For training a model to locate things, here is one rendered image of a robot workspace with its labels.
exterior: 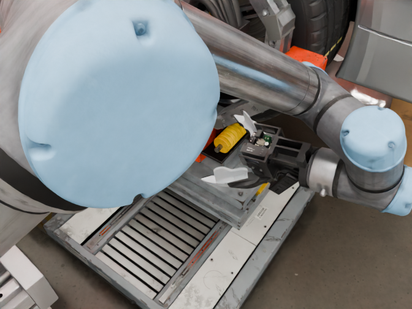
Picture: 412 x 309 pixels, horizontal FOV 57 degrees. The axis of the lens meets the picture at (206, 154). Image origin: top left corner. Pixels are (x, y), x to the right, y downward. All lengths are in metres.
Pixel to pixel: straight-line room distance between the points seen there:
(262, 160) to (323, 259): 1.02
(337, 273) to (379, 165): 1.11
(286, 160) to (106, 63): 0.49
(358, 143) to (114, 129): 0.35
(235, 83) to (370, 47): 0.65
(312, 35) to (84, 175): 0.79
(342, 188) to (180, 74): 0.45
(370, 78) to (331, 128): 0.56
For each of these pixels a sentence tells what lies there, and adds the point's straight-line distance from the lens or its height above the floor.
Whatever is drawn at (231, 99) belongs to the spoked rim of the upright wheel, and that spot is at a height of 0.64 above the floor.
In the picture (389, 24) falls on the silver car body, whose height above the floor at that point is 0.93.
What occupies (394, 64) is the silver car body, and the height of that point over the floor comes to 0.84.
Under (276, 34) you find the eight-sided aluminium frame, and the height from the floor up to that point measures 0.94.
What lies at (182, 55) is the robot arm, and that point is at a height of 1.25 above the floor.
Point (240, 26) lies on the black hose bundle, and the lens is 0.82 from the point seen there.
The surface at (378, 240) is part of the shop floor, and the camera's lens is 1.73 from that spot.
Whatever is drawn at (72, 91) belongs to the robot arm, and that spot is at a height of 1.25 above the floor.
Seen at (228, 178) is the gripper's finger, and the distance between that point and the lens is 0.70.
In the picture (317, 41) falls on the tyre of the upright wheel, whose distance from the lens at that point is 0.95.
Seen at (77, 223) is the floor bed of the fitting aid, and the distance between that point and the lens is 1.62.
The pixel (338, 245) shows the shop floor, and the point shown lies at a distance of 1.66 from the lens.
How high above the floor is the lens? 1.36
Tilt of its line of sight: 46 degrees down
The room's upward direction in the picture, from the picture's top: straight up
